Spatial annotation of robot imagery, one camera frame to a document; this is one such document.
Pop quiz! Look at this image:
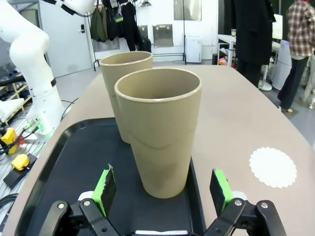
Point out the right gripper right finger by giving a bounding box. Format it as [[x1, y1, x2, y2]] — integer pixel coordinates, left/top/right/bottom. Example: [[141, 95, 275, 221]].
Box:
[[201, 168, 288, 236]]

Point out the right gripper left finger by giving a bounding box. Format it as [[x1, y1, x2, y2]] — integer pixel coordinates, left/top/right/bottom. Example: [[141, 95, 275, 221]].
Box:
[[46, 165, 128, 236]]

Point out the white scalloped paper coaster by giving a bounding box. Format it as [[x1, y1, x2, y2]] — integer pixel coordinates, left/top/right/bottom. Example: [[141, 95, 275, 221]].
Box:
[[249, 147, 297, 189]]

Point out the tan tall cup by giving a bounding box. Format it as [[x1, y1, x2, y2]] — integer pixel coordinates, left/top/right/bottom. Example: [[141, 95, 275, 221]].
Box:
[[99, 51, 154, 144], [114, 68, 202, 199]]

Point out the black plastic tray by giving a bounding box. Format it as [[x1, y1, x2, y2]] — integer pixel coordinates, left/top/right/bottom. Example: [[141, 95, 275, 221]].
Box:
[[15, 118, 207, 236]]

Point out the black flat box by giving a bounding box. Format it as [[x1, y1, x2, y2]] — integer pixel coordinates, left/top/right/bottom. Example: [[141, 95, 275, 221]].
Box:
[[2, 153, 38, 189]]

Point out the yellow emergency stop box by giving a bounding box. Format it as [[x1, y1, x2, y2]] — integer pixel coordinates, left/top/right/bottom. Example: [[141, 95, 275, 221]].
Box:
[[11, 154, 31, 171], [0, 127, 17, 155]]

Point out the white stand fan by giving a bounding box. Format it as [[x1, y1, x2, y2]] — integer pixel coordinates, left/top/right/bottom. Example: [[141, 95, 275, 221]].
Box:
[[257, 63, 273, 91]]

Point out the wooden shelf rack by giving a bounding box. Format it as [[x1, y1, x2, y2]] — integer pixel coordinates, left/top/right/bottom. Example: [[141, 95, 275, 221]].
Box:
[[0, 71, 33, 126]]

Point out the white floor appliance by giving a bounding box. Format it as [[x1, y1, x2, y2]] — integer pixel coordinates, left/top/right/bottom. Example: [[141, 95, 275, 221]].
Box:
[[272, 40, 294, 91]]

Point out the white air purifier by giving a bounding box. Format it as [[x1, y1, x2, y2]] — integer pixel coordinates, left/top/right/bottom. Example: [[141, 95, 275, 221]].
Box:
[[185, 36, 203, 63]]

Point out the person in black coat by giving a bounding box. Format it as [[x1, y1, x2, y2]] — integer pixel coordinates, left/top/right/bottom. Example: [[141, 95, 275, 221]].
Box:
[[230, 0, 277, 89]]

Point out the person in plaid shirt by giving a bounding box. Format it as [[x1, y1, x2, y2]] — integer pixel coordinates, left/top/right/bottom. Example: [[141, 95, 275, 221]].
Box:
[[277, 0, 315, 113]]

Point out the clothes rack with jackets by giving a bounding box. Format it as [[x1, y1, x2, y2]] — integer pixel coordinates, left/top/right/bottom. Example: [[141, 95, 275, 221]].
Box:
[[89, 0, 154, 72]]

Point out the metal wall panel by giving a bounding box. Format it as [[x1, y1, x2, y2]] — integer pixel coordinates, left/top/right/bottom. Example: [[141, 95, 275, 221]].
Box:
[[152, 24, 174, 48]]

